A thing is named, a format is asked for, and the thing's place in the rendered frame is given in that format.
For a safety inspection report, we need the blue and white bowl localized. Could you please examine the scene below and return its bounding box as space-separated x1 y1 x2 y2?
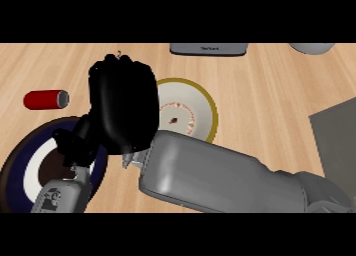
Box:
0 116 110 214

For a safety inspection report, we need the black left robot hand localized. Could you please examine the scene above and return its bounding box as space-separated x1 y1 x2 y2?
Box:
51 114 106 168

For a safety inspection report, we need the white yellow-rimmed round placemat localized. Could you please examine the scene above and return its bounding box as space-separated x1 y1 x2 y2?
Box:
154 77 219 145

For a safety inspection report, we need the dark grey flat panel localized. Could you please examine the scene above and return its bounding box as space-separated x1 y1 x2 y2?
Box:
306 92 356 214

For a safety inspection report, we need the red can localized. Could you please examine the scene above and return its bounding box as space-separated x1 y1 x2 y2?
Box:
21 89 72 111

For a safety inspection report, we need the grey flat appliance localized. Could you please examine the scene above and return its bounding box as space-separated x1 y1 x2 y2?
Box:
168 42 247 57

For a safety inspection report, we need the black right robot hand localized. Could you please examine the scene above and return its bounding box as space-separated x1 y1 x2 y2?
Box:
86 53 160 156

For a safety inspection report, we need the pale grey round object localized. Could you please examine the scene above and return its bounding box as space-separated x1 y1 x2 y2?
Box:
287 42 336 56

